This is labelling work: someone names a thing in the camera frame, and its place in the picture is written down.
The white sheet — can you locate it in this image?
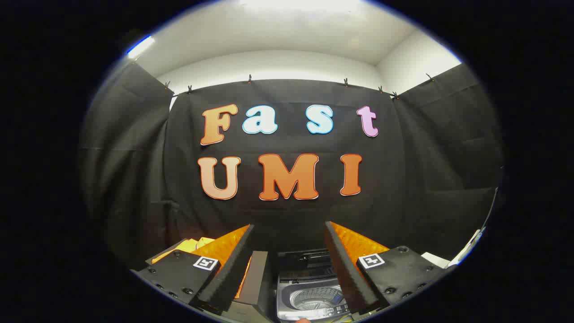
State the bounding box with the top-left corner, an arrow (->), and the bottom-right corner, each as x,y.
421,228 -> 487,270

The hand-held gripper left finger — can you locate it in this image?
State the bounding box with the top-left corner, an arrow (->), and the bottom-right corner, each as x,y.
130,224 -> 255,314

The grey washing machine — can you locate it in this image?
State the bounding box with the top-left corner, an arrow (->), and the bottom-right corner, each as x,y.
276,249 -> 356,322

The yellow orange polo shirt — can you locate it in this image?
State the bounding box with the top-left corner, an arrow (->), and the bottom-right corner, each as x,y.
152,237 -> 217,264

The grey box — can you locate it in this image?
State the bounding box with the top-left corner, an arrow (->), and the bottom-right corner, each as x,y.
146,238 -> 275,323

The dark washing machine lid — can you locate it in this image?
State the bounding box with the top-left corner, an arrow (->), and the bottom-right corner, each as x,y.
277,249 -> 336,281

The ceiling light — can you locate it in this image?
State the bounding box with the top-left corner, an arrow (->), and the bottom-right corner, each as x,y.
126,35 -> 156,60

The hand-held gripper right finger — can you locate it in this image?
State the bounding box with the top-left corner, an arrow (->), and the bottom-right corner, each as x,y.
324,221 -> 458,314

